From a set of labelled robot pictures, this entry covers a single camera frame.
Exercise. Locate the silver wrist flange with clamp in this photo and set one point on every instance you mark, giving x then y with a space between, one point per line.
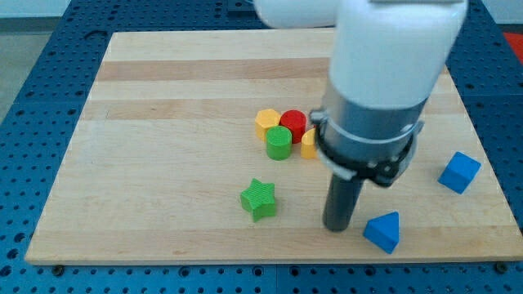
361 141

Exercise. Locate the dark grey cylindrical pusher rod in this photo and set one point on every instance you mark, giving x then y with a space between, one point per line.
340 202

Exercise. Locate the blue triangle block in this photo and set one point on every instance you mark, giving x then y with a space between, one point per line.
384 231

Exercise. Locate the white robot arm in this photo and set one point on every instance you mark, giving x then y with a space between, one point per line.
387 57

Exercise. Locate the yellow block behind arm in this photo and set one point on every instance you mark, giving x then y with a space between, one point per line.
308 148

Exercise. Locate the red cylinder block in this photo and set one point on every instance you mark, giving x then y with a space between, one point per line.
295 121

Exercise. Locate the green star block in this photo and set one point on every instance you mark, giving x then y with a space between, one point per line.
259 200

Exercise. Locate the green cylinder block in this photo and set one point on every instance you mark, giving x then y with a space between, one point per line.
278 143

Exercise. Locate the blue cube block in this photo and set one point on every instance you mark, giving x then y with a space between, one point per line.
459 172

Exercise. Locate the yellow hexagon block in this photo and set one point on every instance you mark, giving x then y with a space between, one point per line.
264 121

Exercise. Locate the wooden board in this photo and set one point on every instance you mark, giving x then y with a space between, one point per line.
165 144

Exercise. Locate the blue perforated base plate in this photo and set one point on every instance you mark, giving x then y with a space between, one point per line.
40 122

